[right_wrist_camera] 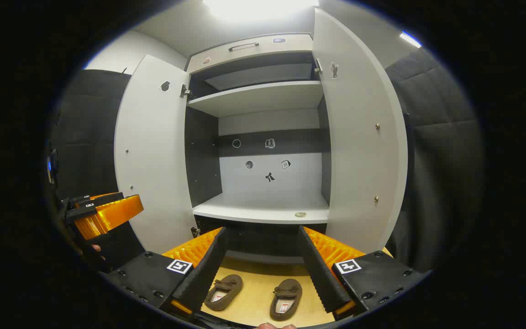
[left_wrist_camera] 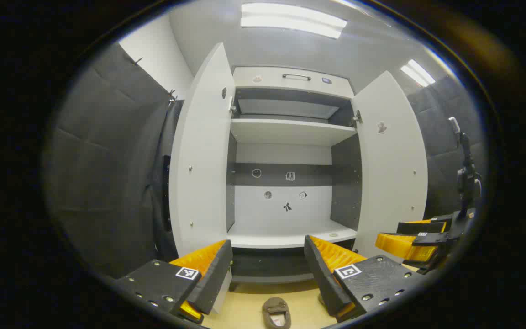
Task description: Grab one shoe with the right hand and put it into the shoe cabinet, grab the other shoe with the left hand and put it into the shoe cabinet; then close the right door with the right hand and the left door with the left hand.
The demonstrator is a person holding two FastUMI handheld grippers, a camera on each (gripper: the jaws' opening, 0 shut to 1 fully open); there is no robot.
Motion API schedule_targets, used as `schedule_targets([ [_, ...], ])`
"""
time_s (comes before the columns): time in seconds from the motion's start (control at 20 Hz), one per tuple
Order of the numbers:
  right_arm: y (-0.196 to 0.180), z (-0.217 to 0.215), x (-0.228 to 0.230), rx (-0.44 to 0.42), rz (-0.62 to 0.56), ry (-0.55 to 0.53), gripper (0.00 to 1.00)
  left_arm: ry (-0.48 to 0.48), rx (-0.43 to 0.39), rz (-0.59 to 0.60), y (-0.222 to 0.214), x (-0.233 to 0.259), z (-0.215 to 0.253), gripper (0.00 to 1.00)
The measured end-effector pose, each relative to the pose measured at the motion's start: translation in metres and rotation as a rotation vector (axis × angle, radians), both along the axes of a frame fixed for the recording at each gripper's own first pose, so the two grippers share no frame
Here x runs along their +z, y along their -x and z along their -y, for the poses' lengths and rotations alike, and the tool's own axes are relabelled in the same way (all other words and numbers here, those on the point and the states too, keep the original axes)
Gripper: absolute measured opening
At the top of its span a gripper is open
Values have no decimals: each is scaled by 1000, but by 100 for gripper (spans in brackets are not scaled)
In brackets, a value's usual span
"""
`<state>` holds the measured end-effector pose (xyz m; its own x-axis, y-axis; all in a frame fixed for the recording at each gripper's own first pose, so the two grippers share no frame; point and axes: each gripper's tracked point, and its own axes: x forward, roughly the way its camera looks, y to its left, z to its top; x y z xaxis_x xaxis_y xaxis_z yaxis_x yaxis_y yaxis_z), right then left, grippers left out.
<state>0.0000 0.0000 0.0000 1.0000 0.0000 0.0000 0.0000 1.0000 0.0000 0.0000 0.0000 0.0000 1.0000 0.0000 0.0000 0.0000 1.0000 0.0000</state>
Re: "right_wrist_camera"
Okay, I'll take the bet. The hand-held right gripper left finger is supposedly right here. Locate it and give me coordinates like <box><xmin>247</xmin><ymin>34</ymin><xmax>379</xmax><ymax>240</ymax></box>
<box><xmin>105</xmin><ymin>226</ymin><xmax>229</xmax><ymax>316</ymax></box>

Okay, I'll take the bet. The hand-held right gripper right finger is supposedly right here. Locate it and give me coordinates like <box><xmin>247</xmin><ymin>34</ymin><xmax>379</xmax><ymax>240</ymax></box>
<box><xmin>297</xmin><ymin>225</ymin><xmax>428</xmax><ymax>320</ymax></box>

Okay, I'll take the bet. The brown fuzzy shoe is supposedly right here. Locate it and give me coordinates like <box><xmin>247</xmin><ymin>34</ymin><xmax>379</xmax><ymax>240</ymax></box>
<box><xmin>204</xmin><ymin>274</ymin><xmax>244</xmax><ymax>312</ymax></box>
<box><xmin>269</xmin><ymin>278</ymin><xmax>303</xmax><ymax>321</ymax></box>

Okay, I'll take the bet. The white shoe cabinet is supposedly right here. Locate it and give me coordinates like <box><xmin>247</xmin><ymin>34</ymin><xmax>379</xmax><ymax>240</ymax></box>
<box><xmin>184</xmin><ymin>33</ymin><xmax>332</xmax><ymax>265</ymax></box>

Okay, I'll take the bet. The black backdrop cloth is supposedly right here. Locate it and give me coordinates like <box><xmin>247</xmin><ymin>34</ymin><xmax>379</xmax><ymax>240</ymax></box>
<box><xmin>51</xmin><ymin>46</ymin><xmax>485</xmax><ymax>275</ymax></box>

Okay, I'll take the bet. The small ceiling light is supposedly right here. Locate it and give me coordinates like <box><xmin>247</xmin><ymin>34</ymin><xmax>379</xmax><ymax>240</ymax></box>
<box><xmin>400</xmin><ymin>31</ymin><xmax>422</xmax><ymax>48</ymax></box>

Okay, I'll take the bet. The large ceiling light panel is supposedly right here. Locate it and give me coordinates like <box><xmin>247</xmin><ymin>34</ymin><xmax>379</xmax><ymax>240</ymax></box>
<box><xmin>201</xmin><ymin>0</ymin><xmax>321</xmax><ymax>21</ymax></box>

